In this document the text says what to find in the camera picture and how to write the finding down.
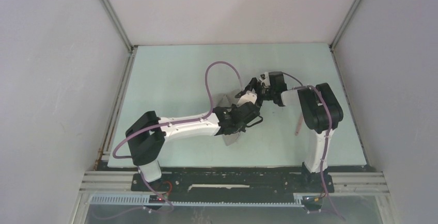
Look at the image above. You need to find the grey cloth napkin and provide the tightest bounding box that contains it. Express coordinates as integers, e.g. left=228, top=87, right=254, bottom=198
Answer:
left=213, top=89, right=246, bottom=146

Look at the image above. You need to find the fork with pink handle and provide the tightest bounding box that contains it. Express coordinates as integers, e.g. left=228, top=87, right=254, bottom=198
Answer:
left=294, top=113, right=304, bottom=136

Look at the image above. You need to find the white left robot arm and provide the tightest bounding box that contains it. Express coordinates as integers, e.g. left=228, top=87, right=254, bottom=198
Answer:
left=125, top=91, right=263, bottom=191

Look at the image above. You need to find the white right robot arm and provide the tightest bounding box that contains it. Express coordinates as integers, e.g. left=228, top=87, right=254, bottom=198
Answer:
left=235, top=71, right=343, bottom=192

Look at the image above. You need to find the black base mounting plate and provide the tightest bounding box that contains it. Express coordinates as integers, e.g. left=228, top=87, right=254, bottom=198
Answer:
left=131, top=167, right=334, bottom=203

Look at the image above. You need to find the right small circuit board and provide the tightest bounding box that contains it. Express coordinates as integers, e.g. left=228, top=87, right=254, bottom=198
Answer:
left=302, top=196, right=324, bottom=204

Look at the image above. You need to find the small circuit board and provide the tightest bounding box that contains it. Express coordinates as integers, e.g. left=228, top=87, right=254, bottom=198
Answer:
left=302, top=196, right=324, bottom=204
left=148, top=195, right=167, bottom=204

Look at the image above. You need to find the left small circuit board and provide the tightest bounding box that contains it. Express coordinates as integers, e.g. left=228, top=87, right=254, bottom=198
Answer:
left=148, top=195, right=167, bottom=204

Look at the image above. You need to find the white slotted cable duct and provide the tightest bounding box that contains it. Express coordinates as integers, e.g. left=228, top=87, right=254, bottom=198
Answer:
left=90, top=194, right=304, bottom=207

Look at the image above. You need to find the left aluminium frame post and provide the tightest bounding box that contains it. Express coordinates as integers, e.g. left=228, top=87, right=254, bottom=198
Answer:
left=99, top=0, right=134, bottom=53

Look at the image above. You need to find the aluminium frame post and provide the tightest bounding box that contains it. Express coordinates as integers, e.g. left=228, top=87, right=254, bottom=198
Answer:
left=330, top=0, right=362, bottom=52
left=99, top=0, right=134, bottom=53

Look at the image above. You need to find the right aluminium frame post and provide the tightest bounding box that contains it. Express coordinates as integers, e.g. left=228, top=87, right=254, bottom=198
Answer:
left=330, top=0, right=362, bottom=52

